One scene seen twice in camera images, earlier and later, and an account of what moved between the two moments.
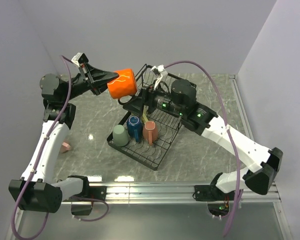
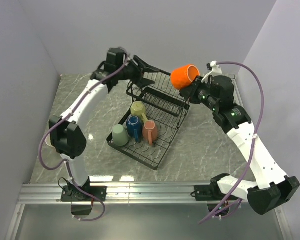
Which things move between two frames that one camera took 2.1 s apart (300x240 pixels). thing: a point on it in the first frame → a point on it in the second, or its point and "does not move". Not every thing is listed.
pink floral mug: x=150 y=131 does not move
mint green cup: x=120 y=137 does not move
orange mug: x=125 y=86 → x=183 y=76
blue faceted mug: x=135 y=126 does not move
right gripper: x=136 y=106 → x=190 y=91
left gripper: x=107 y=77 → x=139 y=73
